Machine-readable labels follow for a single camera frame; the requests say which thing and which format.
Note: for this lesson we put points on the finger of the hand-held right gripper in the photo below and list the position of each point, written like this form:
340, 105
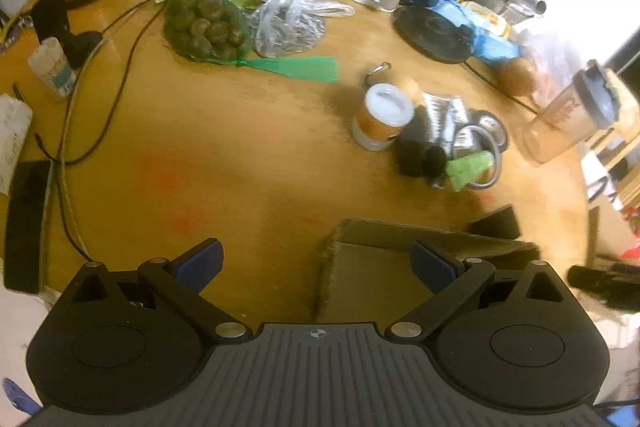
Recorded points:
600, 282

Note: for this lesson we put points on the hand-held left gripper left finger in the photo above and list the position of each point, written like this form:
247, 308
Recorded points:
200, 261

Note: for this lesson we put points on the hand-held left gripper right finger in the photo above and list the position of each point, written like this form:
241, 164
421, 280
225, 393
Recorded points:
431, 264

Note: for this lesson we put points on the black rectangular box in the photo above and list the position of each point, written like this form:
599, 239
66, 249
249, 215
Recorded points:
492, 222

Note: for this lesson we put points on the cotton swab pack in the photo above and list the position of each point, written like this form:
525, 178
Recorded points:
445, 117

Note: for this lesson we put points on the green plastic piece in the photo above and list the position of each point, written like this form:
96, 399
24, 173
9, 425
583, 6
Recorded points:
467, 169

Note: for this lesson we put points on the small black cylinder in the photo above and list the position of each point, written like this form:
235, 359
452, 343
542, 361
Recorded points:
434, 162

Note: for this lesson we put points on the black tape roll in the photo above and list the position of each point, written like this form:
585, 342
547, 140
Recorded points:
409, 157

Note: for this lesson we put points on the small silver tape roll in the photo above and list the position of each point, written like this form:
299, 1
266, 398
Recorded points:
492, 127

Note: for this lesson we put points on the orange jar with white lid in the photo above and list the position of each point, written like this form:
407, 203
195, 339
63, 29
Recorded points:
382, 117

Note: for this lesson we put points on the clear shaker bottle grey lid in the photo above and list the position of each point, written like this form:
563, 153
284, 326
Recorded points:
565, 117

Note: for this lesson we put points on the black smartphone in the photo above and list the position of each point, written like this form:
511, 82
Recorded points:
27, 222

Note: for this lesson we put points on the round orange fruit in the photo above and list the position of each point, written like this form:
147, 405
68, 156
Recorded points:
516, 76

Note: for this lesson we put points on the white paper packet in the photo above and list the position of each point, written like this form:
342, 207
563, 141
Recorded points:
12, 142

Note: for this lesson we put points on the blue plastic object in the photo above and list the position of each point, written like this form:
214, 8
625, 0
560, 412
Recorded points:
17, 394

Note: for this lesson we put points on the blue face mask pack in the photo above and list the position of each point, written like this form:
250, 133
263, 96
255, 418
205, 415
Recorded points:
492, 44

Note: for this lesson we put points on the black kettle base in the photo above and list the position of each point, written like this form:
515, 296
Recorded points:
432, 32

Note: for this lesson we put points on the green net bag of fruit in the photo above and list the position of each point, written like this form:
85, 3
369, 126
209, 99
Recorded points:
210, 27

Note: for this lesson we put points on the small white plastic bottle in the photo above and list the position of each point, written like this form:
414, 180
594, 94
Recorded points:
52, 69

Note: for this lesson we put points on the plastic bag of dark seeds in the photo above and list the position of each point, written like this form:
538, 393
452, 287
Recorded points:
287, 29

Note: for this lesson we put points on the black phone stand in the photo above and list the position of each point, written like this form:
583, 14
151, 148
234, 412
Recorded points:
52, 17

